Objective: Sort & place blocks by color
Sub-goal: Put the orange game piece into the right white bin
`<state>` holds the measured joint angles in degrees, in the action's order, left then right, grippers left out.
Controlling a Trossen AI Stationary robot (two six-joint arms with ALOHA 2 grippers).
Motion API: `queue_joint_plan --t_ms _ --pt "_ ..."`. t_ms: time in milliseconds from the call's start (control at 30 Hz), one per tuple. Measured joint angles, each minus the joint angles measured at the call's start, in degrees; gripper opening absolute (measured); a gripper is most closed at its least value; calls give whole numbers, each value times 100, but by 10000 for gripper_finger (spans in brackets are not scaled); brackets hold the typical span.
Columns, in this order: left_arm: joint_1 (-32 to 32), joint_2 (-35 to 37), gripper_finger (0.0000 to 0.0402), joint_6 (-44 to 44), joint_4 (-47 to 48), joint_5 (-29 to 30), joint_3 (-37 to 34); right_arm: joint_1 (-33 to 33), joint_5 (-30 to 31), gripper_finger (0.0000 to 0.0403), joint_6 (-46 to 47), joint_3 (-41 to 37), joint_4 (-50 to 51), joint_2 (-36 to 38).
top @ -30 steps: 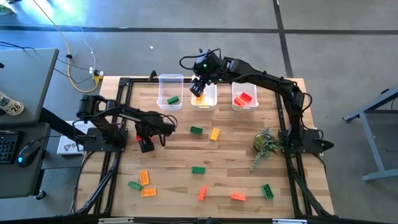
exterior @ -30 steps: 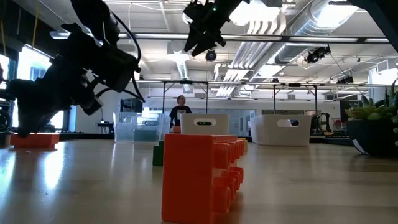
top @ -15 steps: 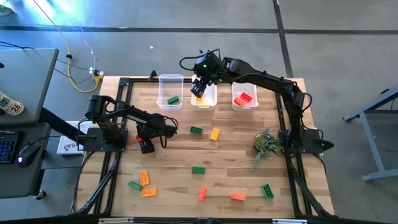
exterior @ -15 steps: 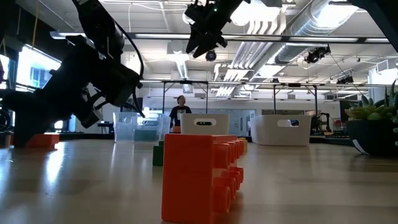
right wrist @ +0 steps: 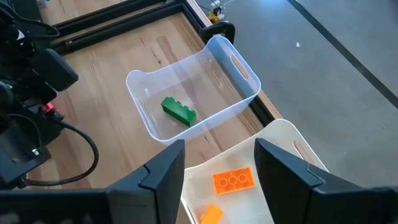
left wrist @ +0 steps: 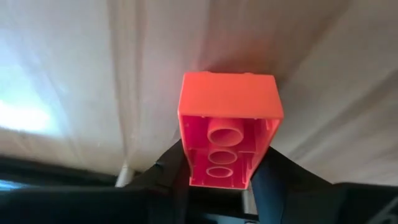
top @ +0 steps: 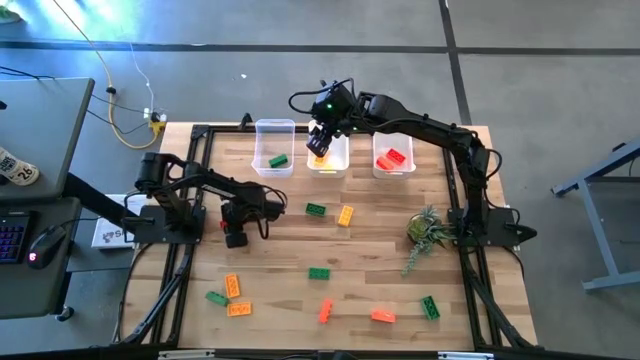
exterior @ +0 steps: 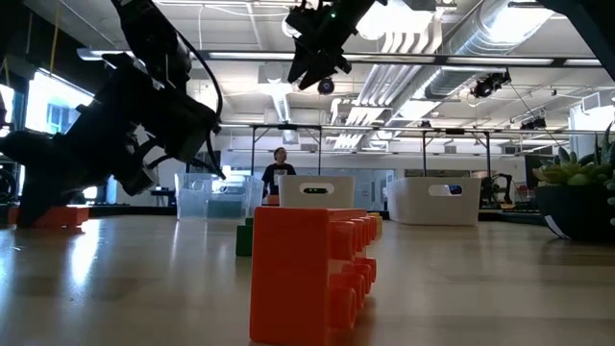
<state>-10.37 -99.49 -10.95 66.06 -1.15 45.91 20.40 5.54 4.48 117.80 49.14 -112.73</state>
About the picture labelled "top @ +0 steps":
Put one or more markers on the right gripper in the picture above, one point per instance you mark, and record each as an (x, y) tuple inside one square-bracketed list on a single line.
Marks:
[(345, 112)]

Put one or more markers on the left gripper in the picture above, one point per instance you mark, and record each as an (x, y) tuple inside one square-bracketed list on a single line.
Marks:
[(240, 215)]

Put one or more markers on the yellow toy building block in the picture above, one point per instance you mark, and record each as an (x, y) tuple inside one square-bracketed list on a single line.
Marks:
[(320, 161), (232, 285), (239, 309), (345, 216)]

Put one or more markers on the green toy building block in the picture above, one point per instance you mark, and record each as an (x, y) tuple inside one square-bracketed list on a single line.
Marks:
[(430, 307), (315, 209), (278, 160), (319, 273), (217, 298)]

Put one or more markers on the orange-red toy building block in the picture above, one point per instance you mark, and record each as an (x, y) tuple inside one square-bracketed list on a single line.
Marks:
[(383, 164), (325, 310), (395, 156), (383, 316)]

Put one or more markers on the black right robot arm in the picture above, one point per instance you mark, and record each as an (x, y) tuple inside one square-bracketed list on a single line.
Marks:
[(430, 125)]

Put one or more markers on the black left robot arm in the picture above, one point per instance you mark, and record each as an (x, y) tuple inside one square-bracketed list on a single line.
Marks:
[(160, 172)]

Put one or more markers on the right clear plastic bin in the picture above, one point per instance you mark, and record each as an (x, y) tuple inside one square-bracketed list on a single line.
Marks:
[(382, 145)]

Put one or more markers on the white printed box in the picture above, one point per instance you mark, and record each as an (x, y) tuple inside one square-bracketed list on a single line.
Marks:
[(107, 235)]

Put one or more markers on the potted green succulent plant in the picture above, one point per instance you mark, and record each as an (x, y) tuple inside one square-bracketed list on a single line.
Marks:
[(422, 230)]

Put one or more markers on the black desk support bar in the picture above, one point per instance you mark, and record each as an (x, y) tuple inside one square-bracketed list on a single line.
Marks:
[(90, 197)]

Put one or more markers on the black caster wheel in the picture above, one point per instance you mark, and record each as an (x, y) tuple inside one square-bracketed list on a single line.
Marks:
[(65, 314)]

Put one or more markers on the black computer mouse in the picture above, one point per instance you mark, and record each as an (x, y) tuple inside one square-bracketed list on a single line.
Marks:
[(45, 247)]

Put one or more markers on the dark grey desk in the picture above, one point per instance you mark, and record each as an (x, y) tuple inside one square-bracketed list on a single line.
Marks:
[(30, 290)]

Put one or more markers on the backlit black keyboard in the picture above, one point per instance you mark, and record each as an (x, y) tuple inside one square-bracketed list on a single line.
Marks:
[(12, 237)]

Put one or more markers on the white printed pouch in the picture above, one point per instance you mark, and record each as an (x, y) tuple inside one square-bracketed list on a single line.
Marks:
[(17, 170)]

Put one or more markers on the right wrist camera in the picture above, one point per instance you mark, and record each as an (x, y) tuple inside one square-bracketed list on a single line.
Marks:
[(320, 107)]

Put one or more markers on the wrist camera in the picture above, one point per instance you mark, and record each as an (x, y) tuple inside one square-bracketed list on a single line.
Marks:
[(320, 107), (274, 204)]

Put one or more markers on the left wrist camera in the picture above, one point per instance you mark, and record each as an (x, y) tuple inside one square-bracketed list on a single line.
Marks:
[(274, 204)]

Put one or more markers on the black frame clamp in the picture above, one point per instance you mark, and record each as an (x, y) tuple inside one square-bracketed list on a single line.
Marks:
[(245, 121)]

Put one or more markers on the black aluminium rig frame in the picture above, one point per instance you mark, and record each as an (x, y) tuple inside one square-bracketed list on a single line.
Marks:
[(209, 150)]

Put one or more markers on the silver aluminium bracket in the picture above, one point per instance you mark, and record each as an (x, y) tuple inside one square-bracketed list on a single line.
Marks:
[(465, 356), (185, 355)]

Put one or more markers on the black camera mount assembly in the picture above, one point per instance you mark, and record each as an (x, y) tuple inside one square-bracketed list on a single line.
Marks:
[(340, 356)]

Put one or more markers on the grey metal table frame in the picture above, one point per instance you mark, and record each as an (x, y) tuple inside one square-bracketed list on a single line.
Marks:
[(595, 220)]

